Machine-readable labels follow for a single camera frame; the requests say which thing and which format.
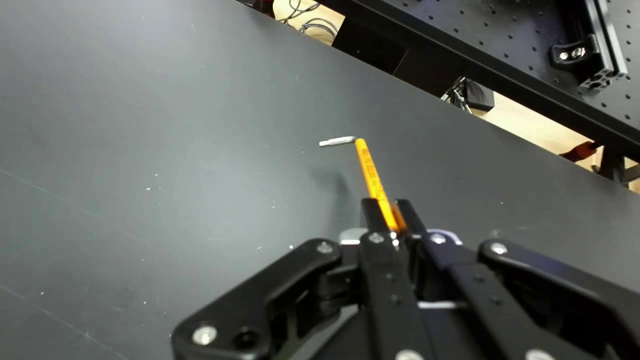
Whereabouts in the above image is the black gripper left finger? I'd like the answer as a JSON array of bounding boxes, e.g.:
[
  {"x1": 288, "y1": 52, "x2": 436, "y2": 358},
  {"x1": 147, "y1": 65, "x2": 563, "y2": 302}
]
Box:
[{"x1": 170, "y1": 197, "x2": 432, "y2": 360}]

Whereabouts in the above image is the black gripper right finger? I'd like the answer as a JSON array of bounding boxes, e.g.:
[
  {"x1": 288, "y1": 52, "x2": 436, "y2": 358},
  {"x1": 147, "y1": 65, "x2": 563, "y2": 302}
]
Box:
[{"x1": 397, "y1": 197, "x2": 640, "y2": 360}]

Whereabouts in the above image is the orange tool with metal tip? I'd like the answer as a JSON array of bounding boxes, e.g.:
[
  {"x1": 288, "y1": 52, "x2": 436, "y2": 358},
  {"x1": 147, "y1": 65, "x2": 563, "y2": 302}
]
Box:
[{"x1": 319, "y1": 134, "x2": 409, "y2": 236}]

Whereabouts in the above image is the dark table leg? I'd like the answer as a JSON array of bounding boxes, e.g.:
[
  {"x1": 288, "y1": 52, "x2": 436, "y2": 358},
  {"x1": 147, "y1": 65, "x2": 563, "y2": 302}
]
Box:
[{"x1": 599, "y1": 141, "x2": 632, "y2": 186}]

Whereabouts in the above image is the small black foot block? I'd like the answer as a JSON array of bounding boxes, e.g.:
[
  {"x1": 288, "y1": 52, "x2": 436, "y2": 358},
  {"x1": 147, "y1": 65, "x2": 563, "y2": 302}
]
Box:
[{"x1": 458, "y1": 77, "x2": 498, "y2": 115}]

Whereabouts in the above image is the black perforated breadboard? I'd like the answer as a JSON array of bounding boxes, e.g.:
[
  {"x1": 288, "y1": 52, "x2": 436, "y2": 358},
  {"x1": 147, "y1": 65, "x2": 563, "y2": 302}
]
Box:
[{"x1": 332, "y1": 0, "x2": 640, "y2": 163}]

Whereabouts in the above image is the black rail with bracket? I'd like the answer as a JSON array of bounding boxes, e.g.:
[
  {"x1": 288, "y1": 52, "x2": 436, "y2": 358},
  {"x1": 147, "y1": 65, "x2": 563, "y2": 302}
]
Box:
[{"x1": 548, "y1": 0, "x2": 631, "y2": 92}]

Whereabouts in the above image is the dark floor cable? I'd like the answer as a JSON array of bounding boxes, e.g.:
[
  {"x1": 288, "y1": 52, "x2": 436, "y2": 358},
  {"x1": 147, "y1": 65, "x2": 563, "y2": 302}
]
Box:
[{"x1": 271, "y1": 0, "x2": 349, "y2": 47}]

